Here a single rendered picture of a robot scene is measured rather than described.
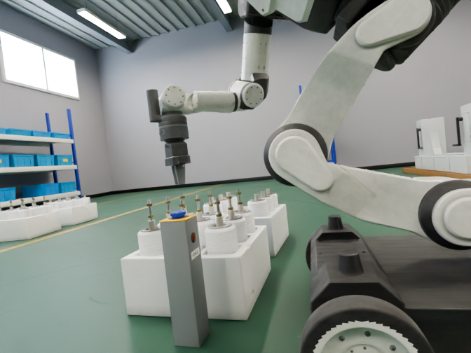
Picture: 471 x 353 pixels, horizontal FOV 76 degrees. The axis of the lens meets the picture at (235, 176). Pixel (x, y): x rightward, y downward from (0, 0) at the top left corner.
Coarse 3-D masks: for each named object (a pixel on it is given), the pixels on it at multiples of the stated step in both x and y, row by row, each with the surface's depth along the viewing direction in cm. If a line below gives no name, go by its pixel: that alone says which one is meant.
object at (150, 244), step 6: (138, 234) 95; (144, 234) 93; (150, 234) 93; (156, 234) 94; (138, 240) 95; (144, 240) 93; (150, 240) 93; (156, 240) 94; (144, 246) 93; (150, 246) 93; (156, 246) 94; (162, 246) 95; (144, 252) 94; (150, 252) 93; (156, 252) 94; (162, 252) 95
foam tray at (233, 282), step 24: (264, 240) 113; (144, 264) 90; (216, 264) 84; (240, 264) 82; (264, 264) 109; (144, 288) 91; (216, 288) 84; (240, 288) 82; (144, 312) 92; (168, 312) 89; (216, 312) 85; (240, 312) 82
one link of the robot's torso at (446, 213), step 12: (468, 180) 72; (456, 192) 58; (468, 192) 57; (444, 204) 58; (456, 204) 57; (468, 204) 56; (432, 216) 59; (444, 216) 58; (456, 216) 57; (468, 216) 56; (444, 228) 58; (456, 228) 57; (468, 228) 57; (456, 240) 58; (468, 240) 58
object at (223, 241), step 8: (208, 232) 88; (216, 232) 86; (224, 232) 86; (232, 232) 88; (208, 240) 88; (216, 240) 86; (224, 240) 86; (232, 240) 88; (208, 248) 88; (216, 248) 87; (224, 248) 86; (232, 248) 87
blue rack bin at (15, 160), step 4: (12, 156) 489; (16, 156) 494; (20, 156) 501; (24, 156) 507; (28, 156) 515; (32, 156) 522; (12, 160) 491; (16, 160) 494; (20, 160) 501; (24, 160) 507; (28, 160) 514; (32, 160) 522; (12, 164) 492; (16, 164) 494; (20, 164) 501; (24, 164) 507; (28, 164) 514; (32, 164) 522
